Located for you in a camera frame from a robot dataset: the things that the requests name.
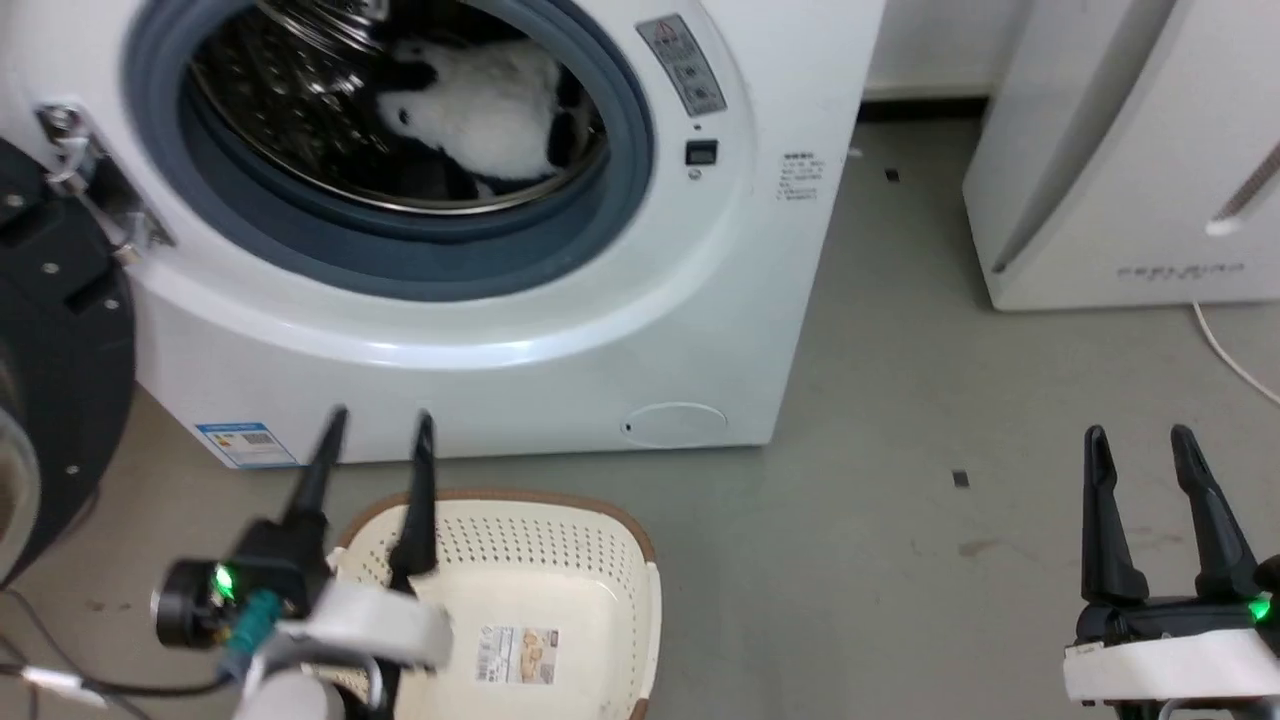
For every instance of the cream perforated laundry basket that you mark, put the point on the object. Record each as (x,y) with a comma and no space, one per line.
(540,560)

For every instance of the paper label with barcode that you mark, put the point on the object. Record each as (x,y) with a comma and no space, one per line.
(518,655)

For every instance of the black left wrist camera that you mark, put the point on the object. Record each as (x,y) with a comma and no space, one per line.
(185,605)

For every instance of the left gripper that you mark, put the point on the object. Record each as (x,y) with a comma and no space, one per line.
(290,565)

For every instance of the black round washer door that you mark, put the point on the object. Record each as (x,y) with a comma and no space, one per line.
(60,350)

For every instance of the grey warning sticker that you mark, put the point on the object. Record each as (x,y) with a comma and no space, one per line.
(682,65)

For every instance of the blue energy label sticker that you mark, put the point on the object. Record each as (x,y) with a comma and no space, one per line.
(245,446)

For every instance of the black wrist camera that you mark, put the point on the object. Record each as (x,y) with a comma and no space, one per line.
(1270,575)
(185,605)

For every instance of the black and white panda plush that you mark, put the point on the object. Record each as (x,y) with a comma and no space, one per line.
(490,110)

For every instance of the white front-load washing machine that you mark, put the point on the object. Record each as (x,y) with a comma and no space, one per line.
(600,330)

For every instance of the round white filter cover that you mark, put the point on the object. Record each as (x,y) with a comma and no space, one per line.
(675,425)

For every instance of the grey-blue rubber door gasket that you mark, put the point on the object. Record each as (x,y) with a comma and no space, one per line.
(400,262)

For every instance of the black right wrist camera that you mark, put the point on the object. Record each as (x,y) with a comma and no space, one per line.
(1270,575)

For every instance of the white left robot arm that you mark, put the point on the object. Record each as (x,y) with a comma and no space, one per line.
(290,698)

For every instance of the metal washer door hinge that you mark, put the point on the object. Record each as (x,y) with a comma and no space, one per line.
(95,185)

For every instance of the steel washer drum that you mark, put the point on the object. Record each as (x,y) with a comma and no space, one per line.
(290,110)

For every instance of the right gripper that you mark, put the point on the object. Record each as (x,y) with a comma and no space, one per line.
(1170,655)

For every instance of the white floor appliance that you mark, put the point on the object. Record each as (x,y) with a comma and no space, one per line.
(1110,200)

